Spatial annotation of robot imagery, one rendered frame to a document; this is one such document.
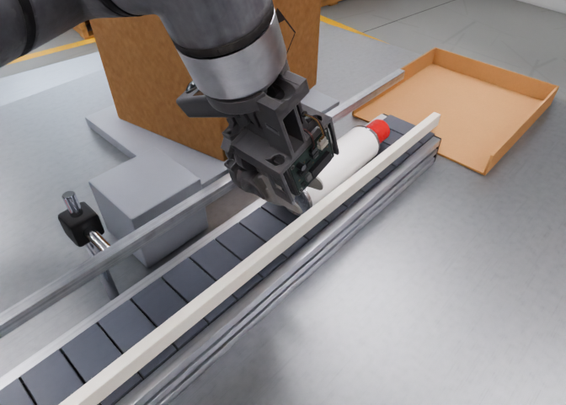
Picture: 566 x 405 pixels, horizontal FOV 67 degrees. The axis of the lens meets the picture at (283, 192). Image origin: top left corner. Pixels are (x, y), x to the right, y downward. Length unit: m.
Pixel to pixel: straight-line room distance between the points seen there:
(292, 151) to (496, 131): 0.56
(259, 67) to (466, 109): 0.64
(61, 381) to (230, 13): 0.35
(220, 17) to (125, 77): 0.48
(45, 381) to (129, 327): 0.08
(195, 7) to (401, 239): 0.43
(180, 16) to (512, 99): 0.79
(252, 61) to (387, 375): 0.34
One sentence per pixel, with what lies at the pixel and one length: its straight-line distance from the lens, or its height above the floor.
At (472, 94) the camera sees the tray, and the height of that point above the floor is 0.83.
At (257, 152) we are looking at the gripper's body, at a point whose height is 1.04.
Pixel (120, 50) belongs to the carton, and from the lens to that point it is 0.73.
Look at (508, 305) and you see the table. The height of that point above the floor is 0.83.
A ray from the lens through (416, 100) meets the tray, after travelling 0.90.
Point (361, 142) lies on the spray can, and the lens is 0.59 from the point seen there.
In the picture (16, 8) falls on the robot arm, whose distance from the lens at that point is 0.28.
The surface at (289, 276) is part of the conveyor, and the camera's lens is 0.50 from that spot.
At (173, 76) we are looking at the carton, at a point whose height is 0.98.
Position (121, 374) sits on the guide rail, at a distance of 0.42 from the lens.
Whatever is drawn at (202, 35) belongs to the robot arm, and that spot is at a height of 1.16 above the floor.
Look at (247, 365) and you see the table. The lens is 0.49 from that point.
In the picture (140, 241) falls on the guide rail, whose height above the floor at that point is 0.96.
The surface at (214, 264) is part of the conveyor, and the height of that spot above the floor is 0.88.
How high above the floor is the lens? 1.27
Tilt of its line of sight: 42 degrees down
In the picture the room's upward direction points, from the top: straight up
